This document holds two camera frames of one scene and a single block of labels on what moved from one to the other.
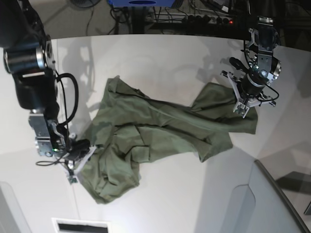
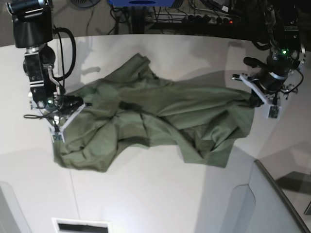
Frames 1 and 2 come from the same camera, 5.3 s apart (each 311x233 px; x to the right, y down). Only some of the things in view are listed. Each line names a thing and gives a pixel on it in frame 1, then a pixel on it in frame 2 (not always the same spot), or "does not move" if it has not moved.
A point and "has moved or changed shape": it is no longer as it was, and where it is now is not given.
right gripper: [247, 87] to [266, 83]
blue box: [141, 3] does not move
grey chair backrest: [274, 212] does not move
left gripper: [79, 151] to [68, 108]
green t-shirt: [133, 126] has moved or changed shape
